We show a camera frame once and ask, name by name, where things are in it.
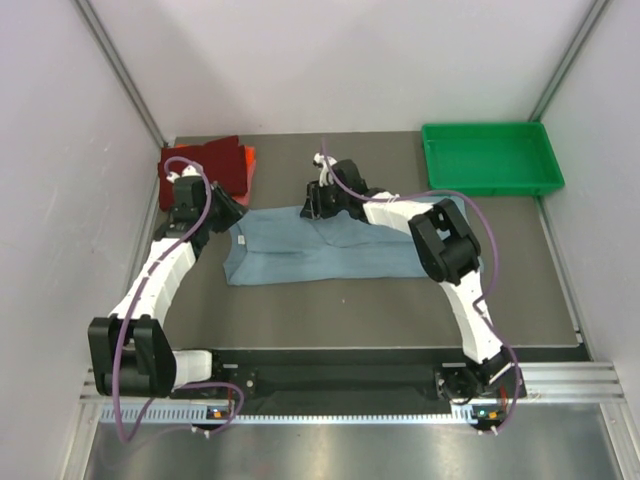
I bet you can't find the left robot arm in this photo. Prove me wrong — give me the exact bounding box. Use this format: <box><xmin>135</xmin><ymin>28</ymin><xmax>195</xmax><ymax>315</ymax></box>
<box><xmin>88</xmin><ymin>177</ymin><xmax>248</xmax><ymax>398</ymax></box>

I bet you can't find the right aluminium corner post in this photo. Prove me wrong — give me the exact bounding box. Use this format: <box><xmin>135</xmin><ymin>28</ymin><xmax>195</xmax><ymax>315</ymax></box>
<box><xmin>528</xmin><ymin>0</ymin><xmax>612</xmax><ymax>123</ymax></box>

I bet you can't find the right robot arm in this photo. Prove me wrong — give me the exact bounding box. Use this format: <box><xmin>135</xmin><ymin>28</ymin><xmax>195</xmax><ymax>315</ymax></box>
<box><xmin>301</xmin><ymin>153</ymin><xmax>523</xmax><ymax>397</ymax></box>

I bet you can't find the grey slotted cable duct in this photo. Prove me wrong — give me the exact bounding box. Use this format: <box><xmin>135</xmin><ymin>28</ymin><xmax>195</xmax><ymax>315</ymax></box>
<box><xmin>99</xmin><ymin>402</ymin><xmax>506</xmax><ymax>426</ymax></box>

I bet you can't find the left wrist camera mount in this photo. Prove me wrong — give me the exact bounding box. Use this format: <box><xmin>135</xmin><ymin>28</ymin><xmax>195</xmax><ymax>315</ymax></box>
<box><xmin>166</xmin><ymin>166</ymin><xmax>200</xmax><ymax>184</ymax></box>

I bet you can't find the left aluminium corner post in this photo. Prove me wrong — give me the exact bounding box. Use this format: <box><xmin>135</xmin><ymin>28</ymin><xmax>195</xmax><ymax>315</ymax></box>
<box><xmin>71</xmin><ymin>0</ymin><xmax>167</xmax><ymax>148</ymax></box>

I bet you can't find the aluminium corner post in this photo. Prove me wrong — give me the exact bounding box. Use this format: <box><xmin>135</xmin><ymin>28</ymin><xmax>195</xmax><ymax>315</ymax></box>
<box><xmin>71</xmin><ymin>0</ymin><xmax>167</xmax><ymax>148</ymax></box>
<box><xmin>528</xmin><ymin>0</ymin><xmax>612</xmax><ymax>123</ymax></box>

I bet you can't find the orange folded t shirt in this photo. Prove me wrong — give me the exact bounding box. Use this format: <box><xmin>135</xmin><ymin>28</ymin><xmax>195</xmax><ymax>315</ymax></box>
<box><xmin>174</xmin><ymin>139</ymin><xmax>256</xmax><ymax>196</ymax></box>

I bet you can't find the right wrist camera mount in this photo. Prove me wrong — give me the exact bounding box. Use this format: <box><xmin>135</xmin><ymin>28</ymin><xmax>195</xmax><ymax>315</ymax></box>
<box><xmin>313</xmin><ymin>153</ymin><xmax>337</xmax><ymax>187</ymax></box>

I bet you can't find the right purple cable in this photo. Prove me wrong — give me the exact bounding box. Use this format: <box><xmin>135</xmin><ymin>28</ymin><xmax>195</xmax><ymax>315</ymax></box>
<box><xmin>319</xmin><ymin>137</ymin><xmax>524</xmax><ymax>434</ymax></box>

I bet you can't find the dark red folded t shirt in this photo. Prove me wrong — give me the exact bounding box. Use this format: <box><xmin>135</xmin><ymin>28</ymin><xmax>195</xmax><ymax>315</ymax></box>
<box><xmin>157</xmin><ymin>136</ymin><xmax>256</xmax><ymax>212</ymax></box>

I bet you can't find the aluminium frame rail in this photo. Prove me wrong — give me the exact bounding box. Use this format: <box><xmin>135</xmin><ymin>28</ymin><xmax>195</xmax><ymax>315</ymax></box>
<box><xmin>79</xmin><ymin>362</ymin><xmax>626</xmax><ymax>404</ymax></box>

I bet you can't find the green plastic tray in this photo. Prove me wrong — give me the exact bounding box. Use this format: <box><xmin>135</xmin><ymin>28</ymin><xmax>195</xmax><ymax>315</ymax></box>
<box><xmin>421</xmin><ymin>122</ymin><xmax>565</xmax><ymax>196</ymax></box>

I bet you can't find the purple cable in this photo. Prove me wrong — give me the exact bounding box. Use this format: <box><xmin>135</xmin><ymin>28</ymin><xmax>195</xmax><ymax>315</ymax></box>
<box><xmin>111</xmin><ymin>156</ymin><xmax>246</xmax><ymax>444</ymax></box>
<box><xmin>319</xmin><ymin>137</ymin><xmax>524</xmax><ymax>434</ymax></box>

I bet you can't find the blue t shirt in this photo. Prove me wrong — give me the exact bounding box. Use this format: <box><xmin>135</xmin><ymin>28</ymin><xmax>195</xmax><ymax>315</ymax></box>
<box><xmin>224</xmin><ymin>206</ymin><xmax>426</xmax><ymax>286</ymax></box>

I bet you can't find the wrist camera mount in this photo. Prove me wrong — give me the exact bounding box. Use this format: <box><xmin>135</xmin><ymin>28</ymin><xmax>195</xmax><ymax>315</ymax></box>
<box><xmin>166</xmin><ymin>166</ymin><xmax>200</xmax><ymax>184</ymax></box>
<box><xmin>313</xmin><ymin>153</ymin><xmax>337</xmax><ymax>187</ymax></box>

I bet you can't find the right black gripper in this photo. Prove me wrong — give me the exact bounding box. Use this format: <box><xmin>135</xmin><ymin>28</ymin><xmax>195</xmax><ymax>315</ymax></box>
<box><xmin>300</xmin><ymin>179</ymin><xmax>349</xmax><ymax>222</ymax></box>

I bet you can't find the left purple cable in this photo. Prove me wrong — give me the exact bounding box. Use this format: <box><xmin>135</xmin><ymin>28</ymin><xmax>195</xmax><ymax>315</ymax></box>
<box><xmin>111</xmin><ymin>156</ymin><xmax>246</xmax><ymax>444</ymax></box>

